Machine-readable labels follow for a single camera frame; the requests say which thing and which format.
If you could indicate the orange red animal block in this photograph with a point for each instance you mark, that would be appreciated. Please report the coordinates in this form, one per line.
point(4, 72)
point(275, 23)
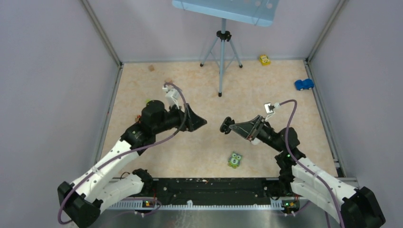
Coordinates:
point(137, 119)

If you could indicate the white earbud charging case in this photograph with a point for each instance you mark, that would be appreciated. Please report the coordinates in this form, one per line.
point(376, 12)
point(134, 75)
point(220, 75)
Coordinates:
point(255, 141)

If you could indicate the black earbud charging case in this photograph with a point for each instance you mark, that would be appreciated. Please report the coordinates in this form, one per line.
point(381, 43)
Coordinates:
point(225, 126)

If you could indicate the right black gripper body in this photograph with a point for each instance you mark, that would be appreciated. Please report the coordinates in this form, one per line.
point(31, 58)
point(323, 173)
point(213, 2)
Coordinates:
point(267, 135)

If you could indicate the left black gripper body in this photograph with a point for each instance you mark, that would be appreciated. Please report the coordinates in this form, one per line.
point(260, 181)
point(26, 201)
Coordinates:
point(174, 119)

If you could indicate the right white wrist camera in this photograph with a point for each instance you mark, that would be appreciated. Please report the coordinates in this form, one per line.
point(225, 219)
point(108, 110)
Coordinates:
point(270, 109)

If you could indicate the light blue perforated board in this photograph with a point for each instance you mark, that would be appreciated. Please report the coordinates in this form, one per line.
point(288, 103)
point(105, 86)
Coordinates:
point(255, 12)

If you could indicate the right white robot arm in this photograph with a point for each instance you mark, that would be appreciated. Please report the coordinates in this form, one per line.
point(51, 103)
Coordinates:
point(350, 206)

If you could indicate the green owl number block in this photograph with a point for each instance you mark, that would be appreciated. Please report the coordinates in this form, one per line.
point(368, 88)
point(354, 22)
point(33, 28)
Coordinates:
point(234, 160)

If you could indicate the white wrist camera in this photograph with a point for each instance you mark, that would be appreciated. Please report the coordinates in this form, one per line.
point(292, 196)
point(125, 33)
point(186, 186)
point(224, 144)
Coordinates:
point(270, 109)
point(172, 94)

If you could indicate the light blue tripod stand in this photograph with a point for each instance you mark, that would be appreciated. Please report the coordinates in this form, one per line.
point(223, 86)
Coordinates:
point(223, 36)

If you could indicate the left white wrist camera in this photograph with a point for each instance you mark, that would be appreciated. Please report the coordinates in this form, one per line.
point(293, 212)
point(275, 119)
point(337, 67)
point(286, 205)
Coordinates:
point(172, 94)

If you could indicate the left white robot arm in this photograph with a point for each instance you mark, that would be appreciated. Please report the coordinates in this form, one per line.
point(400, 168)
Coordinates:
point(84, 199)

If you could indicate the blue toy car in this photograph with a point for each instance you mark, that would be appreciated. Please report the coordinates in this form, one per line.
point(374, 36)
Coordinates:
point(306, 84)

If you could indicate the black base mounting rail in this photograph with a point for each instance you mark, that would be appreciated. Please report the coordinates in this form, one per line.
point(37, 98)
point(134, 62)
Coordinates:
point(221, 192)

